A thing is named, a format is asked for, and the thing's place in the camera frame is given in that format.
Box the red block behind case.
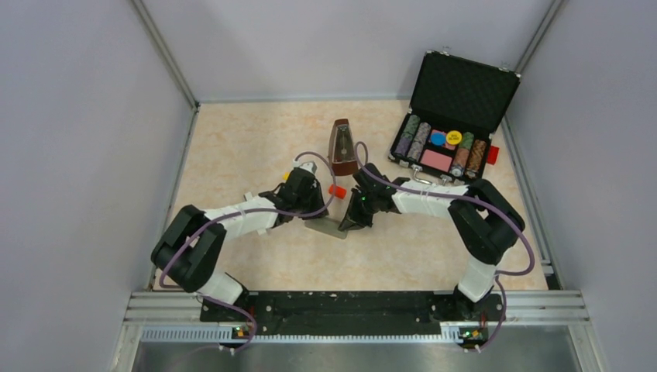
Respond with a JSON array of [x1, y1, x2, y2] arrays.
[[487, 146, 500, 165]]

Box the yellow big blind chip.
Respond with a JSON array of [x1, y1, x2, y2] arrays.
[[445, 130, 463, 146]]

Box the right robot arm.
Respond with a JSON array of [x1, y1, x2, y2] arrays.
[[338, 163, 525, 319]]

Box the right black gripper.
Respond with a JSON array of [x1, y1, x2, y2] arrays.
[[339, 188, 379, 233]]

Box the pink card deck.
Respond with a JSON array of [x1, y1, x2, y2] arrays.
[[420, 150, 452, 172]]

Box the brown wooden metronome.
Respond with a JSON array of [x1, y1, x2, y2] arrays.
[[328, 119, 358, 177]]

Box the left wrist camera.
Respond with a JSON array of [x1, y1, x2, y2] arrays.
[[292, 160, 317, 176]]

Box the black poker chip case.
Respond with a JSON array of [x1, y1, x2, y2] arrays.
[[387, 50, 521, 184]]

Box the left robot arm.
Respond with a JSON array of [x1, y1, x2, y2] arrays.
[[150, 162, 328, 321]]

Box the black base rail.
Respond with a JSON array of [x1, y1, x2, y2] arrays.
[[200, 291, 503, 336]]

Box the blue chip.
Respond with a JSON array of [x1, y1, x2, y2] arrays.
[[429, 131, 446, 146]]

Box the orange red block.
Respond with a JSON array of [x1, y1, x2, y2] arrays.
[[328, 184, 347, 200]]

